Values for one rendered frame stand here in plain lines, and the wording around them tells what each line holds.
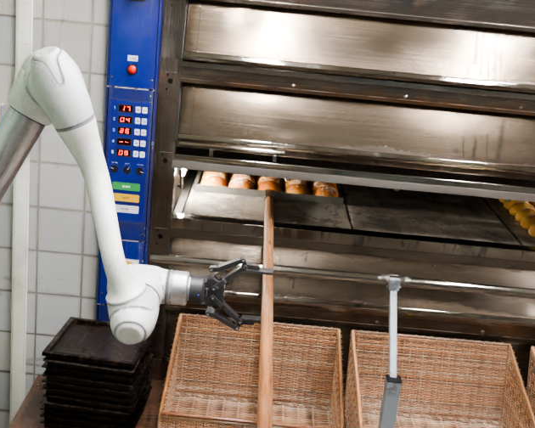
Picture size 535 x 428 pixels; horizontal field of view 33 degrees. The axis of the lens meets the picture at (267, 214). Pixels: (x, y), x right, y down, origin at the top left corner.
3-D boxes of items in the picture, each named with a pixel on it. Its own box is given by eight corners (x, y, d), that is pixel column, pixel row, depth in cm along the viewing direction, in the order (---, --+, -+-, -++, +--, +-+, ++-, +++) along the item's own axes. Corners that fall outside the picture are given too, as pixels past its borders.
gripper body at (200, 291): (191, 268, 237) (226, 272, 237) (189, 298, 240) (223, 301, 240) (188, 278, 230) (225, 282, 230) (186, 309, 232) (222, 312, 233)
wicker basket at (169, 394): (172, 384, 313) (177, 310, 305) (333, 399, 313) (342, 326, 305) (152, 459, 266) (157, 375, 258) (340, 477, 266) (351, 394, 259)
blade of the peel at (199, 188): (342, 205, 332) (343, 198, 331) (194, 191, 331) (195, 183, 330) (336, 180, 366) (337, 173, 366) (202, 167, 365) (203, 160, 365)
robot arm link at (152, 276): (168, 294, 242) (162, 320, 230) (110, 289, 241) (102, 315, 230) (170, 259, 237) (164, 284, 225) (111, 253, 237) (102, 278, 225)
